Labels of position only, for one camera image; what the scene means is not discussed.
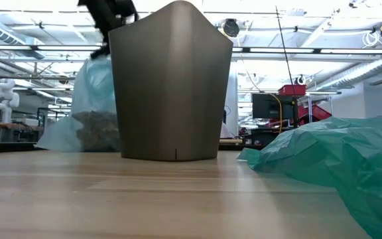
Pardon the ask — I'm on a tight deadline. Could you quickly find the thin black pole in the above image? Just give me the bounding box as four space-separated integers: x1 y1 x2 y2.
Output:
275 5 300 129

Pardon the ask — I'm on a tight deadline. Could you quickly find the red storage bin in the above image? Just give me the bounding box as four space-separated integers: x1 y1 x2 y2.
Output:
278 84 308 98
296 105 332 126

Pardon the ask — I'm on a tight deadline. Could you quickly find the white building column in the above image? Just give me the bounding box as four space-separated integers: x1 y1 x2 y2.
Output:
226 61 239 137

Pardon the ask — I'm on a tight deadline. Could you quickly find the yellow hanging cable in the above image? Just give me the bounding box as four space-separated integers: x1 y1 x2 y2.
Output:
269 93 284 134

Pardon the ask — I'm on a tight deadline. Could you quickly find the large brown paper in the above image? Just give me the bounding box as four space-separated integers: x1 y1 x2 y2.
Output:
70 110 121 153

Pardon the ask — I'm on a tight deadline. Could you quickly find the silver metal shelf rack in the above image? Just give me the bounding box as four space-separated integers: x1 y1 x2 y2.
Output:
305 90 343 124

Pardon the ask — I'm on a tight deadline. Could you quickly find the white background plastic bag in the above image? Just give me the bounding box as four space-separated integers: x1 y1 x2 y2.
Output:
220 121 234 139

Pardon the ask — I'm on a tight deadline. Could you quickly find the brown plastic trash bin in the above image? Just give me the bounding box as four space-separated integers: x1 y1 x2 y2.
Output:
108 0 234 163

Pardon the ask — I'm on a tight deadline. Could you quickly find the black computer monitor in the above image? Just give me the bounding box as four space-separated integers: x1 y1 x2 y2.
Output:
251 93 295 121

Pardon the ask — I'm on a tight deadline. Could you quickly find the white cable coil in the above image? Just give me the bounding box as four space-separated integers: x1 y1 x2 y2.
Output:
362 31 382 48

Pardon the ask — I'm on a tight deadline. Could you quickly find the light blue bin liner bag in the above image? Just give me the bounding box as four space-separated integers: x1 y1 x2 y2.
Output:
34 54 121 153

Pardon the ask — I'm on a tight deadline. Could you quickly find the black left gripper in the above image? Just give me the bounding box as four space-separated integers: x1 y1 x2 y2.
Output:
78 0 138 60

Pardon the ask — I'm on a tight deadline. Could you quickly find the green trash bag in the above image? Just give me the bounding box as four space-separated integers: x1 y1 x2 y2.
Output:
238 115 382 239

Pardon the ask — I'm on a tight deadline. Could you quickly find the background workbench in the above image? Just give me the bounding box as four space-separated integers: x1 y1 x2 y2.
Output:
0 119 46 143

